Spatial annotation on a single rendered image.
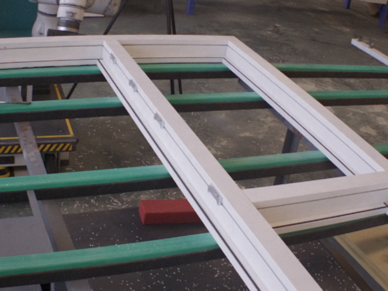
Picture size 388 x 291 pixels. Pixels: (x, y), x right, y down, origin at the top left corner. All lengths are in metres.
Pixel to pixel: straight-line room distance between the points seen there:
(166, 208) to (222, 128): 1.94
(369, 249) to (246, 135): 1.96
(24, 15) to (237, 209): 1.64
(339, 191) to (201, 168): 0.28
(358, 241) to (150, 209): 0.56
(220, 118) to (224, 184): 2.47
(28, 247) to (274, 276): 0.42
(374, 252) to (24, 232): 0.92
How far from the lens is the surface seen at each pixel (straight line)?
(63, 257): 0.96
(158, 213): 1.49
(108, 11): 2.25
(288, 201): 1.08
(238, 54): 1.81
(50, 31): 1.83
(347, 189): 1.17
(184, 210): 1.51
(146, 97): 1.36
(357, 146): 1.35
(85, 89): 3.66
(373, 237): 1.60
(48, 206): 1.14
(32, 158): 1.29
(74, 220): 1.50
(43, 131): 2.47
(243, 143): 3.29
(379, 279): 1.48
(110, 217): 1.52
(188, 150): 1.16
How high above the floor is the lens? 1.49
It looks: 28 degrees down
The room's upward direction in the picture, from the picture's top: 9 degrees clockwise
